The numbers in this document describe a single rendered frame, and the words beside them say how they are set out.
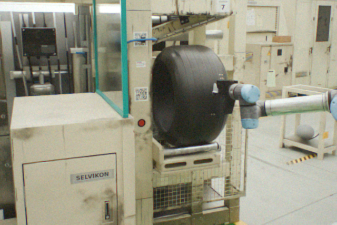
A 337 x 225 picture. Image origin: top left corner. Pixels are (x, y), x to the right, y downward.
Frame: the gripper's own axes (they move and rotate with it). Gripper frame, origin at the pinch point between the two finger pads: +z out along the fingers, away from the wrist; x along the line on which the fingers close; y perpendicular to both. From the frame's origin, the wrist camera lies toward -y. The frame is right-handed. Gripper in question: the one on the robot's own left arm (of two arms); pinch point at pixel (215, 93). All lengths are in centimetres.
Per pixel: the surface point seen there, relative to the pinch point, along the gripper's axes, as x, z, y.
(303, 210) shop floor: -128, 88, -114
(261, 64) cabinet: -286, 381, 10
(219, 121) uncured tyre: -4.5, 3.8, -15.3
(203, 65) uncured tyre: 3.1, 6.6, 14.3
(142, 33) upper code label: 32.1, 17.7, 31.5
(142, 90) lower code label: 32.4, 20.9, 1.7
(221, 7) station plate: -27, 42, 50
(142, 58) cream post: 32.1, 19.2, 18.7
